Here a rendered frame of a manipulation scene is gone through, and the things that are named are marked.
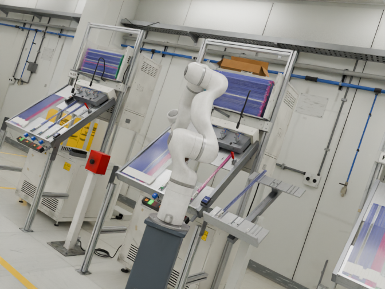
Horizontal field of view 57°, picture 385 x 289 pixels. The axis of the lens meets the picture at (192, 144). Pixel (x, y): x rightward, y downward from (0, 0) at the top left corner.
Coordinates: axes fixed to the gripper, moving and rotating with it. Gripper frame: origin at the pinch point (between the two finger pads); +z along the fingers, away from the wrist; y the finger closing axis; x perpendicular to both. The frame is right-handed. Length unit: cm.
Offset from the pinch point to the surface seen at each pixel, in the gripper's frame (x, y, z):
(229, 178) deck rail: 2.9, -32.0, 11.2
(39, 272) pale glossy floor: 109, 47, 22
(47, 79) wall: -125, 439, 133
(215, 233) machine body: 29, -31, 39
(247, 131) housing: -35.4, -23.9, 9.2
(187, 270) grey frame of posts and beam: 62, -36, 24
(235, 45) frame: -90, 12, -17
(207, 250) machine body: 39, -30, 45
